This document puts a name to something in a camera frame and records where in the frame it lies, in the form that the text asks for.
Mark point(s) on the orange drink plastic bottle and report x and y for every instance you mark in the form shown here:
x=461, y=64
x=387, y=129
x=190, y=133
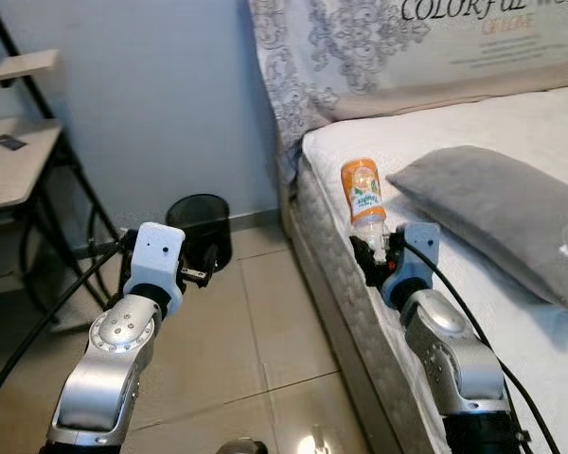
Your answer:
x=363, y=194

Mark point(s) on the grey bear pillow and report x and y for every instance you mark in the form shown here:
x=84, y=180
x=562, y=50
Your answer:
x=492, y=213

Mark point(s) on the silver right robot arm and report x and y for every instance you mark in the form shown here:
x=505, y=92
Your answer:
x=454, y=359

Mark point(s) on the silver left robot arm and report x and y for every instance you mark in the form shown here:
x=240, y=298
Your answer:
x=104, y=378

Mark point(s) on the black mesh waste bin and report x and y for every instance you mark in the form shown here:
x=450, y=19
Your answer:
x=204, y=222

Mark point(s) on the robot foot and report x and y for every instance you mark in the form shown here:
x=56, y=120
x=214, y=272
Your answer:
x=241, y=446

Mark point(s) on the white bed mattress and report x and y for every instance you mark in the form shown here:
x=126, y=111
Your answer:
x=511, y=123

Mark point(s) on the printed ornament headboard cushion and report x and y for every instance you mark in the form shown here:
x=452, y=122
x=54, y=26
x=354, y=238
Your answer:
x=360, y=43

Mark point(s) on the small black card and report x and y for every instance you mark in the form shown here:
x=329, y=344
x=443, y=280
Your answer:
x=9, y=143

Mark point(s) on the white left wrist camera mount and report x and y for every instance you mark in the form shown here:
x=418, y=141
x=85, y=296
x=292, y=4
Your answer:
x=154, y=253

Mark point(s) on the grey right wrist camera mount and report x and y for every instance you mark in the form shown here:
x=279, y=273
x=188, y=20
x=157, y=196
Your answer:
x=421, y=246

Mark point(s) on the black frame wooden desk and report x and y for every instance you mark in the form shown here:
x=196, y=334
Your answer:
x=19, y=175

